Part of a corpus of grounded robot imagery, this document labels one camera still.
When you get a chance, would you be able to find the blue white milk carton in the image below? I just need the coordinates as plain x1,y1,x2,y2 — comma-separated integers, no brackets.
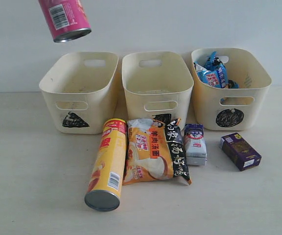
184,124,207,166

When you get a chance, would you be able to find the cream bin with square mark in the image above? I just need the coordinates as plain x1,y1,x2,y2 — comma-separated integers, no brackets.
121,51,194,129

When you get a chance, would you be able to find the blue instant noodle bag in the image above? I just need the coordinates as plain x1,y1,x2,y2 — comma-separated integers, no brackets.
194,51,239,89

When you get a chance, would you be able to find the pink chips can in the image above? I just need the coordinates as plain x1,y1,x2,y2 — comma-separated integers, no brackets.
39,0,92,43

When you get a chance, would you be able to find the orange instant noodle bag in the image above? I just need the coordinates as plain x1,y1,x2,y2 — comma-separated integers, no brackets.
123,118,192,185

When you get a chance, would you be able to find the dark purple box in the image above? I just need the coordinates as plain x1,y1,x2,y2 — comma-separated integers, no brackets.
219,133,262,171

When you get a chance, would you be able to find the cream bin with triangle mark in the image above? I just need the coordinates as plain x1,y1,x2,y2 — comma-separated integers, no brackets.
39,51,119,134

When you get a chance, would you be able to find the cream bin with circle mark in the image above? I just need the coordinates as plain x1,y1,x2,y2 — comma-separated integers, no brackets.
191,48,272,131

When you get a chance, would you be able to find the yellow chips can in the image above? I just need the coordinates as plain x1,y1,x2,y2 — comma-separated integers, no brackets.
84,118,128,212

